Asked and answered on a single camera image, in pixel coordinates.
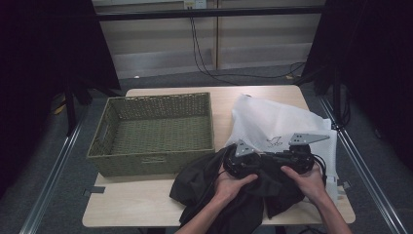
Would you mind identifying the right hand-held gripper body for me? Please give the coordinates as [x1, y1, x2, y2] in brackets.
[276, 133, 331, 176]

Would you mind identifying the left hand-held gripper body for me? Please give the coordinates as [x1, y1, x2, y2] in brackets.
[223, 139, 263, 179]

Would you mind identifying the white mesh laundry bag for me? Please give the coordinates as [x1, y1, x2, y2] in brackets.
[225, 93, 339, 205]

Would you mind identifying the black garment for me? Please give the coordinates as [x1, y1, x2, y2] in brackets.
[169, 144, 306, 234]

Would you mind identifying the green woven basket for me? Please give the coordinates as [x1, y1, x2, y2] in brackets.
[86, 92, 215, 178]

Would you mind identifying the person's right hand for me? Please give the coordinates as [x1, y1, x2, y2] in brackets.
[281, 164, 326, 203]

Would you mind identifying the person's left hand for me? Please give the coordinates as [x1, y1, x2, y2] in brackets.
[212, 165, 259, 205]

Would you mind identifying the grey tape marker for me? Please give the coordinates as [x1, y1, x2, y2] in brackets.
[336, 179, 353, 196]
[83, 186, 106, 198]

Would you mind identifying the black stand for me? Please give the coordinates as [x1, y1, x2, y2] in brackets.
[293, 64, 346, 128]
[62, 77, 125, 136]

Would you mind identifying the black curtain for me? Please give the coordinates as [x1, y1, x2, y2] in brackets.
[303, 0, 413, 170]
[0, 0, 122, 196]

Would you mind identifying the right hand-held gripper cable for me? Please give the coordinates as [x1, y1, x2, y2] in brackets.
[313, 153, 328, 188]

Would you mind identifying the metal floor rail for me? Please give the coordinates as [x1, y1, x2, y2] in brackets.
[19, 106, 91, 234]
[319, 96, 408, 234]

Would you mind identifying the black floor cable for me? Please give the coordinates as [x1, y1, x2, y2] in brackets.
[317, 87, 353, 135]

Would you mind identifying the black wall cable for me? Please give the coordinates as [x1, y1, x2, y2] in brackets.
[193, 17, 307, 81]
[189, 17, 240, 86]

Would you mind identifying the white wall socket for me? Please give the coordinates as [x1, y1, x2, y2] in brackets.
[183, 0, 207, 10]

